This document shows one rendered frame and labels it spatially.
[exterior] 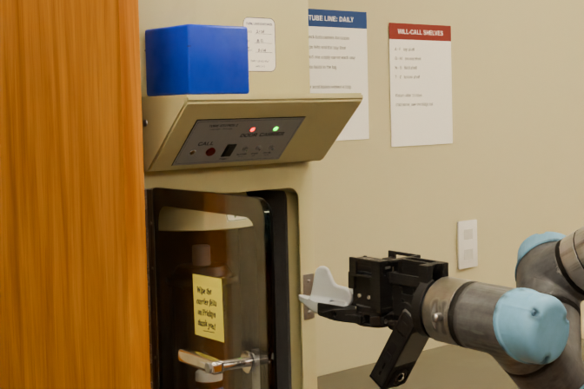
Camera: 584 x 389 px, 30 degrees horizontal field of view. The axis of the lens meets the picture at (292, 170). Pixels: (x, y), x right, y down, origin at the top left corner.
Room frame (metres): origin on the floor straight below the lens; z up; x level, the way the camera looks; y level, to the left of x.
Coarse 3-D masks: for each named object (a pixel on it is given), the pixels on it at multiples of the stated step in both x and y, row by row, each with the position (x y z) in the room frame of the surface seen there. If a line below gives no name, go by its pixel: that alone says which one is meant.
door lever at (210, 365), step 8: (184, 352) 1.26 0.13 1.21; (192, 352) 1.26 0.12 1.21; (248, 352) 1.23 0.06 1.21; (184, 360) 1.26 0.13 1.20; (192, 360) 1.24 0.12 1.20; (200, 360) 1.23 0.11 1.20; (208, 360) 1.21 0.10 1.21; (216, 360) 1.21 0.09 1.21; (224, 360) 1.22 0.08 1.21; (232, 360) 1.22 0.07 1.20; (240, 360) 1.23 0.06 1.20; (248, 360) 1.23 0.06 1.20; (200, 368) 1.23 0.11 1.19; (208, 368) 1.21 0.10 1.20; (216, 368) 1.21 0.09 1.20; (224, 368) 1.21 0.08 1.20; (232, 368) 1.22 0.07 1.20; (248, 368) 1.23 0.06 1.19
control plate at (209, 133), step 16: (192, 128) 1.43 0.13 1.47; (208, 128) 1.44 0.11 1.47; (224, 128) 1.46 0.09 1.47; (240, 128) 1.48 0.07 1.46; (256, 128) 1.50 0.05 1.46; (272, 128) 1.52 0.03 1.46; (288, 128) 1.54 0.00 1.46; (192, 144) 1.45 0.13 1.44; (208, 144) 1.47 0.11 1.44; (224, 144) 1.49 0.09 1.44; (240, 144) 1.51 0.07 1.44; (256, 144) 1.53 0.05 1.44; (272, 144) 1.55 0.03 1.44; (176, 160) 1.46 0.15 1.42; (192, 160) 1.48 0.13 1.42; (208, 160) 1.50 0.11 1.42; (224, 160) 1.52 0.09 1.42; (240, 160) 1.54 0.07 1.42; (256, 160) 1.56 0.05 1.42
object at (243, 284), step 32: (160, 192) 1.42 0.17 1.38; (192, 192) 1.34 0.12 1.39; (160, 224) 1.42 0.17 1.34; (192, 224) 1.35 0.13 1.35; (224, 224) 1.28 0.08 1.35; (256, 224) 1.21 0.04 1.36; (160, 256) 1.43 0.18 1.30; (192, 256) 1.35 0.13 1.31; (224, 256) 1.28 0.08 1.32; (256, 256) 1.21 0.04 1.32; (160, 288) 1.43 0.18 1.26; (192, 288) 1.35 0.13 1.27; (224, 288) 1.28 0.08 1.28; (256, 288) 1.21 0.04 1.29; (160, 320) 1.43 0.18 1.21; (192, 320) 1.35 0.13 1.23; (224, 320) 1.28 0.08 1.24; (256, 320) 1.22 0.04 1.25; (160, 352) 1.44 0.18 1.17; (224, 352) 1.28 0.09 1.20; (256, 352) 1.22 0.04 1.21; (160, 384) 1.44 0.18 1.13; (192, 384) 1.36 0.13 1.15; (224, 384) 1.28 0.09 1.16; (256, 384) 1.22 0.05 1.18
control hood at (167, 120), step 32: (160, 96) 1.43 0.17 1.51; (192, 96) 1.39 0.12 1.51; (224, 96) 1.42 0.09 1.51; (256, 96) 1.46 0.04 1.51; (288, 96) 1.49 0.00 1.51; (320, 96) 1.53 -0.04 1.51; (352, 96) 1.58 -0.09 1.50; (160, 128) 1.42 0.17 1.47; (320, 128) 1.59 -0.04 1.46; (160, 160) 1.44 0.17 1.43; (288, 160) 1.61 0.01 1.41; (320, 160) 1.66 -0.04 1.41
